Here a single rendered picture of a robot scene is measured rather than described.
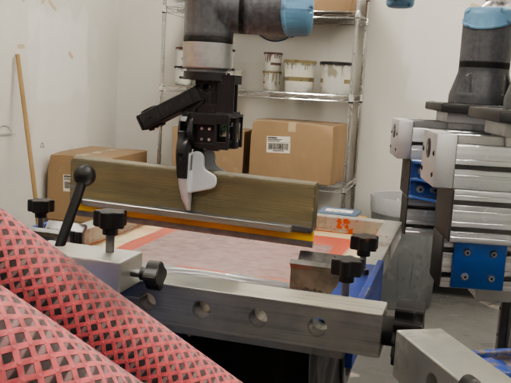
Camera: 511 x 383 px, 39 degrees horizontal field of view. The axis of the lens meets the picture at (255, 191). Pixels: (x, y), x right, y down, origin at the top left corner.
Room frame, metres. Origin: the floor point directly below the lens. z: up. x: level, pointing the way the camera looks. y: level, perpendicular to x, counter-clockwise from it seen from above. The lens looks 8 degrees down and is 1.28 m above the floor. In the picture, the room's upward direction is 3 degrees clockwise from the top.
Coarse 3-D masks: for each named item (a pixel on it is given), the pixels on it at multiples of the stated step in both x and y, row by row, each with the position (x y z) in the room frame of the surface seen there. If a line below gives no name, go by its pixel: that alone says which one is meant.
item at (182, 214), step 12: (84, 204) 1.14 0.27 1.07; (96, 204) 1.13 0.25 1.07; (108, 204) 1.13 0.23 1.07; (120, 204) 1.12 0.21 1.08; (132, 204) 1.12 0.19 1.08; (168, 216) 1.10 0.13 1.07; (180, 216) 1.09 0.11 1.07; (192, 216) 1.09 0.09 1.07; (204, 216) 1.08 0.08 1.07; (216, 216) 1.08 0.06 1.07; (264, 228) 1.06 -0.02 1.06; (276, 228) 1.05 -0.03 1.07; (288, 228) 1.05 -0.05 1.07
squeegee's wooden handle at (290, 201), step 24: (72, 168) 1.16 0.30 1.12; (96, 168) 1.15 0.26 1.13; (120, 168) 1.13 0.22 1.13; (144, 168) 1.12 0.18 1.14; (168, 168) 1.11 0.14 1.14; (72, 192) 1.16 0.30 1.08; (96, 192) 1.15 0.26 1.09; (120, 192) 1.14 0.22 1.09; (144, 192) 1.12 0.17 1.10; (168, 192) 1.11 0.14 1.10; (192, 192) 1.10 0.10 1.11; (216, 192) 1.09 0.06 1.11; (240, 192) 1.08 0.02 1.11; (264, 192) 1.07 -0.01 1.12; (288, 192) 1.06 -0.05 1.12; (312, 192) 1.05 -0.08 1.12; (240, 216) 1.08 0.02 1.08; (264, 216) 1.07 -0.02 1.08; (288, 216) 1.06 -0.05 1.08; (312, 216) 1.05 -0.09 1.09
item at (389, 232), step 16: (128, 224) 1.49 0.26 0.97; (320, 224) 1.60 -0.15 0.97; (336, 224) 1.59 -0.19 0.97; (352, 224) 1.58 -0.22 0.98; (368, 224) 1.57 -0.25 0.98; (384, 224) 1.54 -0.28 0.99; (400, 224) 1.56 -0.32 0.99; (96, 240) 1.36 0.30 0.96; (384, 240) 1.37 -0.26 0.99; (384, 256) 1.24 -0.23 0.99; (208, 336) 0.88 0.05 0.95; (224, 336) 0.88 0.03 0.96; (304, 352) 0.85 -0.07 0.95; (320, 352) 0.84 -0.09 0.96; (336, 352) 0.84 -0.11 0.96
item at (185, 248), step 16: (144, 240) 1.41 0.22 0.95; (160, 240) 1.42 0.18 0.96; (176, 240) 1.42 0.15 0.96; (192, 240) 1.43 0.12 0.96; (208, 240) 1.44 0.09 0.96; (224, 240) 1.45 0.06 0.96; (240, 240) 1.46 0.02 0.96; (144, 256) 1.28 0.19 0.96; (160, 256) 1.28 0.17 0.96; (176, 256) 1.29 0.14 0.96; (192, 256) 1.30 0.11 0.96; (208, 256) 1.30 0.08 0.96; (224, 256) 1.31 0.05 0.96
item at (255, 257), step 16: (256, 240) 1.47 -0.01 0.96; (320, 240) 1.50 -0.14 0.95; (336, 240) 1.51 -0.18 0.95; (240, 256) 1.32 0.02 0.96; (256, 256) 1.33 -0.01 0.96; (272, 256) 1.33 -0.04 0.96; (288, 256) 1.34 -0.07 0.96; (224, 272) 1.20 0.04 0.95; (240, 272) 1.20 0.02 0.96; (256, 272) 1.21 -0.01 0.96; (272, 272) 1.22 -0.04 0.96; (288, 272) 1.22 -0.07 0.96
